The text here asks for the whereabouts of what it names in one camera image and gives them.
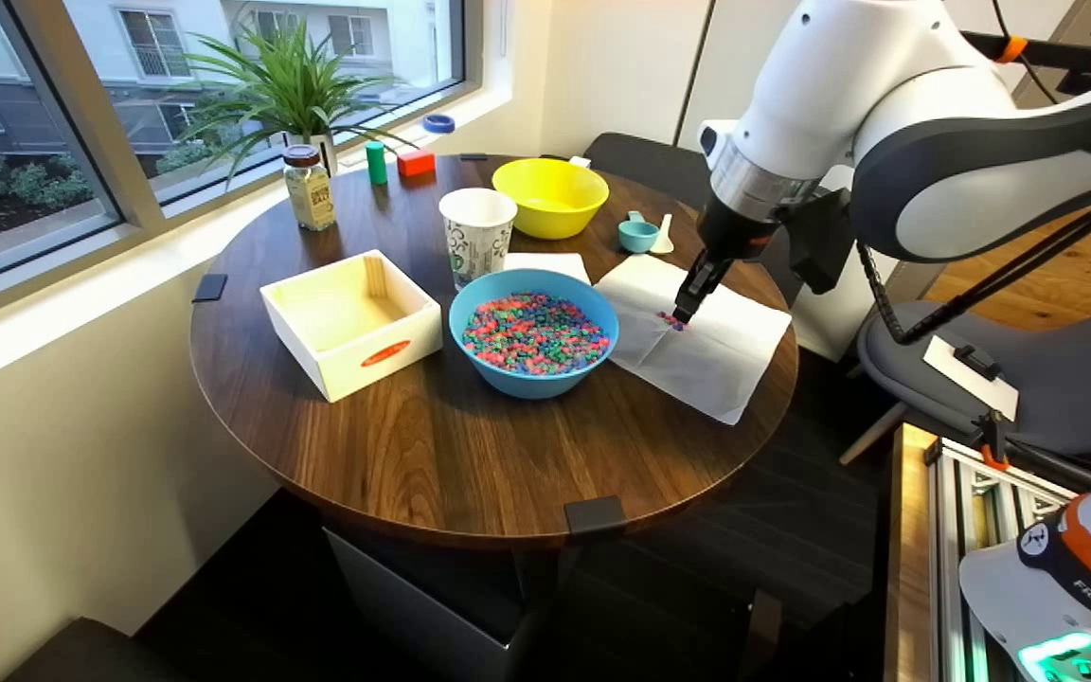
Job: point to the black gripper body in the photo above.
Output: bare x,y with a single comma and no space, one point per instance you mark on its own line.
726,241

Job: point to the beads pile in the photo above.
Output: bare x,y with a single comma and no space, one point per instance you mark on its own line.
666,320

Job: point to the large white napkin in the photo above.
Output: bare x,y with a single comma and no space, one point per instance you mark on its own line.
714,360

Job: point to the colourful beads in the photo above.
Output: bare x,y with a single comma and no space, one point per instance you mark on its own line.
533,331

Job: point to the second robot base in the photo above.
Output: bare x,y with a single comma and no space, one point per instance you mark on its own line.
1033,596

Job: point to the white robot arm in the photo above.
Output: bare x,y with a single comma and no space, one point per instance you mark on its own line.
876,123

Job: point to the small folded white napkin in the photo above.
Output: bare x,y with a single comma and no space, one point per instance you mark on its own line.
549,262

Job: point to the yellow plastic bowl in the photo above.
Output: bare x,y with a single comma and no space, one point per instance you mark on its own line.
554,197

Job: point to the blue bowl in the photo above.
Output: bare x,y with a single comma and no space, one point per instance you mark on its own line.
492,287

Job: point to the cream plastic spoon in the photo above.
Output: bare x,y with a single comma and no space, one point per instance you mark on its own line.
663,235

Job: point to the grey sofa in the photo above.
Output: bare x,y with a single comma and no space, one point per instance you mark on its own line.
683,174

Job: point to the teal measuring scoop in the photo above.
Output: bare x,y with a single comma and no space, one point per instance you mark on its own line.
635,231

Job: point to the patterned paper cup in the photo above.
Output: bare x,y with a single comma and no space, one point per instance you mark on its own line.
473,227

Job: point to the blue lid on sill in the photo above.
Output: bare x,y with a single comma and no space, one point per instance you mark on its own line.
442,123

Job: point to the red block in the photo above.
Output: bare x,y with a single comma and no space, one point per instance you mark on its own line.
413,168

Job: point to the black table clamp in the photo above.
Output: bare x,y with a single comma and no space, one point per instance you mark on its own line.
592,518

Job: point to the green block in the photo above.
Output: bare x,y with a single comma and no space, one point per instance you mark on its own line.
377,163

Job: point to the white wooden box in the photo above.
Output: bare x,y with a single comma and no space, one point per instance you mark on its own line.
352,322

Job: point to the grey armchair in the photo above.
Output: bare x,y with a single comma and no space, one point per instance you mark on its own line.
1050,377

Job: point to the glass jar with dark lid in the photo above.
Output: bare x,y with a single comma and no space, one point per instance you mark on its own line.
307,188

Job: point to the potted green plant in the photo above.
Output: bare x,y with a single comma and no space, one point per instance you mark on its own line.
276,87

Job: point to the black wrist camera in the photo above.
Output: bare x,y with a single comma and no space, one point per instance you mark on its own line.
820,241

